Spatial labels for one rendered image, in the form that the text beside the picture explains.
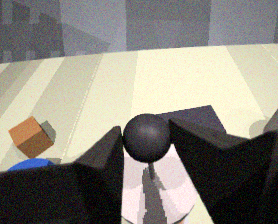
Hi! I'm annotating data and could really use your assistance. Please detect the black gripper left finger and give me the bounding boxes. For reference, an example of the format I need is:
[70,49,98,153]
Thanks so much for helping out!
[0,125,124,224]

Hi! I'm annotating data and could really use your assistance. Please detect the dark grey rectangular block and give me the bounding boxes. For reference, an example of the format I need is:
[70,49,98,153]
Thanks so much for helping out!
[155,105,227,133]

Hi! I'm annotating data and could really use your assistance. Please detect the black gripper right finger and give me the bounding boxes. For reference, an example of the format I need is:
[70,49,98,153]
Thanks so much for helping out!
[168,118,278,224]

